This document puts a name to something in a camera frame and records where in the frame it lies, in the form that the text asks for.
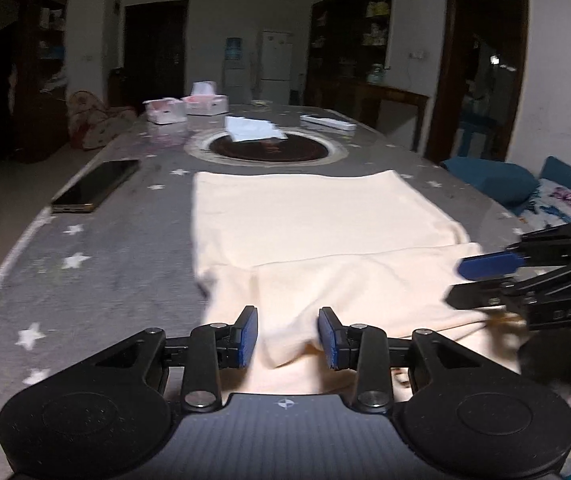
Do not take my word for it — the round dark table inset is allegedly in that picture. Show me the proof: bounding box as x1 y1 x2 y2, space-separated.
188 128 349 165

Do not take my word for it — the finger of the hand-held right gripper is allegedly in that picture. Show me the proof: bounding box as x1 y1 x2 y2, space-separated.
445 259 571 310
457 219 571 282

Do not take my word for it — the floral armchair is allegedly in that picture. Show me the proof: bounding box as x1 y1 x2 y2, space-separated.
66 90 139 150

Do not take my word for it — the printed blanket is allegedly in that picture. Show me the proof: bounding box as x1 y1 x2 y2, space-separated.
514 156 571 242

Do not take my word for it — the small pink tissue box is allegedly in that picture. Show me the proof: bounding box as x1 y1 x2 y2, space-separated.
144 97 188 125

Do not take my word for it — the dark wooden door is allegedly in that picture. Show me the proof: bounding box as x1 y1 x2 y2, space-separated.
122 0 190 109

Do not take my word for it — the wooden side table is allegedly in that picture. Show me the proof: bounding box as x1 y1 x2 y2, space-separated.
349 82 431 152

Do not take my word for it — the blue cushion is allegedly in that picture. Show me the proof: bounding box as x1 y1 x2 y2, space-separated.
440 156 541 209

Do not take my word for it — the blue stool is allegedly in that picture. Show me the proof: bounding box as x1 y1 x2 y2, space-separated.
457 109 499 159

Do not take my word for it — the white refrigerator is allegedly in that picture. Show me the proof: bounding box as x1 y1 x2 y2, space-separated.
256 28 295 106

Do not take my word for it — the white water dispenser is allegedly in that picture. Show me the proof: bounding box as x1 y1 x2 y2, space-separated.
221 58 248 106

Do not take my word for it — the large pink tissue box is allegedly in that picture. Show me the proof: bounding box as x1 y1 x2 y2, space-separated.
182 81 230 117

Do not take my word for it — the white remote control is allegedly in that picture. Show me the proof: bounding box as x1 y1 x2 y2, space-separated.
299 113 357 132

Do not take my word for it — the white paper sheet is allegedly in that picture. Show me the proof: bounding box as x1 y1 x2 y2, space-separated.
224 115 287 142

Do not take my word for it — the cream cloth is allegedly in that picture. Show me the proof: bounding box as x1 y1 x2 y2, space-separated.
192 170 532 397

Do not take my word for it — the black smartphone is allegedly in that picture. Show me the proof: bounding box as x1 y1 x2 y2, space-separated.
50 158 142 215

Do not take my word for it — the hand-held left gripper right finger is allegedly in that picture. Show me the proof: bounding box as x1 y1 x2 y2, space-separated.
318 306 482 409

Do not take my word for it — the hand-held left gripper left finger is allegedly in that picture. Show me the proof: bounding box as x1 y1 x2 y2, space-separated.
84 305 259 409

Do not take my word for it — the dark wooden door frame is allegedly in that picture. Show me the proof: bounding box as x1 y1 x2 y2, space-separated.
424 0 530 164

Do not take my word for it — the dark wooden shelf cabinet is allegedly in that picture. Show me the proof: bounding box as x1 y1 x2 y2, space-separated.
12 0 70 164

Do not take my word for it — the grey star-print tablecloth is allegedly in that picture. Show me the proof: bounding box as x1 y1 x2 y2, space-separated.
0 104 533 411

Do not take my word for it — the dark wooden display cabinet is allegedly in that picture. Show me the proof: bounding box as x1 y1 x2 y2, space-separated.
307 0 397 112

